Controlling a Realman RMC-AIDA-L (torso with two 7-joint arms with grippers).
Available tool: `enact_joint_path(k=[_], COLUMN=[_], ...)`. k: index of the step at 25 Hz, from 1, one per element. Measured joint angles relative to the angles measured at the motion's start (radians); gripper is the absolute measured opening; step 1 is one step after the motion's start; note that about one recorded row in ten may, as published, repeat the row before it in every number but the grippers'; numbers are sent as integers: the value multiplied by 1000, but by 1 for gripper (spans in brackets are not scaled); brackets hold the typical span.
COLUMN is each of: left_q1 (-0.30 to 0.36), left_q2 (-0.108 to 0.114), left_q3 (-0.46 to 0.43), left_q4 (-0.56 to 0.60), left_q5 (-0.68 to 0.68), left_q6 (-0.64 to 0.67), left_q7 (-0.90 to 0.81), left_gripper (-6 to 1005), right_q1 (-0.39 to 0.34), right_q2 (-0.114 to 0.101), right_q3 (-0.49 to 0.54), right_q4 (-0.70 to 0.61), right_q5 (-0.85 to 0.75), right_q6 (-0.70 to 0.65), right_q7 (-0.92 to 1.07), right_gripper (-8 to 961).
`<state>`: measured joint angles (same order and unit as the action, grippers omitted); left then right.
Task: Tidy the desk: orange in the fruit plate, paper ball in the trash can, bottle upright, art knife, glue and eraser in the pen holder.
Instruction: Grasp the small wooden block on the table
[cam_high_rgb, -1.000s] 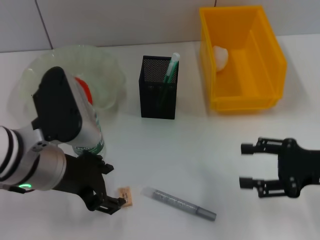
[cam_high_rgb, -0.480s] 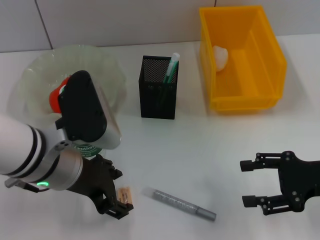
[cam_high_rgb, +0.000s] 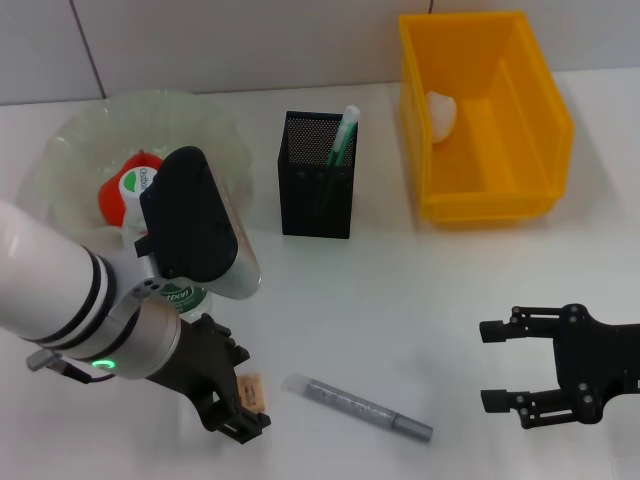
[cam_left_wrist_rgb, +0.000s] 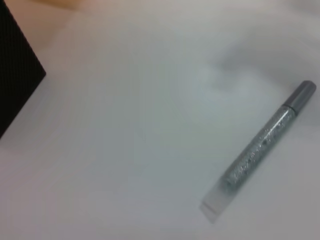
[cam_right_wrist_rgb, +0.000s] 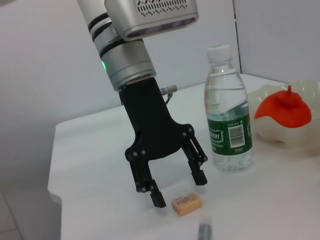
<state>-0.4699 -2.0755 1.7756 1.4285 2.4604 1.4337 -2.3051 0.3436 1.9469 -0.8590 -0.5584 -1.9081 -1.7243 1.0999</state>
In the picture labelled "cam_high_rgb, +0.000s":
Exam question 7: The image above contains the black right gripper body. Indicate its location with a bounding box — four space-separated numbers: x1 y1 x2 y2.
549 302 640 426

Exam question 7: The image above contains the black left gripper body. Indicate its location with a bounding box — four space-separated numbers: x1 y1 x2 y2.
144 317 239 432

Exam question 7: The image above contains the tan eraser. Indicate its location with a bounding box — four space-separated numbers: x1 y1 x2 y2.
237 372 266 414

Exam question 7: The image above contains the silver glitter marker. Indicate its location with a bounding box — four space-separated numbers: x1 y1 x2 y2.
283 373 434 444

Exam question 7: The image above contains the green label water bottle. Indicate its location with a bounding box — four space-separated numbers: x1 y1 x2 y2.
118 166 214 322

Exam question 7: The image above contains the red knitted orange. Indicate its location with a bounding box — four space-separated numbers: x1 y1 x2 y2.
97 152 166 229

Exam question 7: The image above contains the white paper ball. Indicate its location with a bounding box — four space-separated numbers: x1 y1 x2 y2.
427 91 459 146

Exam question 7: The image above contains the green pen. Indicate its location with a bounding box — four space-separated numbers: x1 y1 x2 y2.
317 104 362 214

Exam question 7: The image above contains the black mesh pen holder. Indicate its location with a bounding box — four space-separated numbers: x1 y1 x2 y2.
276 110 360 240

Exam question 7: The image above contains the translucent wavy fruit plate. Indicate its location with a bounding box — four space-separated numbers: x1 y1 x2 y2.
37 89 254 246

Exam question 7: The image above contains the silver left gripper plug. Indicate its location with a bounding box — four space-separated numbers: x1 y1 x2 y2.
27 351 66 374

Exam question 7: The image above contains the yellow plastic bin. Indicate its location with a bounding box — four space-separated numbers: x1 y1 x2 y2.
398 10 575 224

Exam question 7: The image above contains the dark left gripper cable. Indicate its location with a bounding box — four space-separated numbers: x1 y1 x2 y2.
62 367 117 385

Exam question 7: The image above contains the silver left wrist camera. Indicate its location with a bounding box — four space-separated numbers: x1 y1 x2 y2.
133 146 262 301

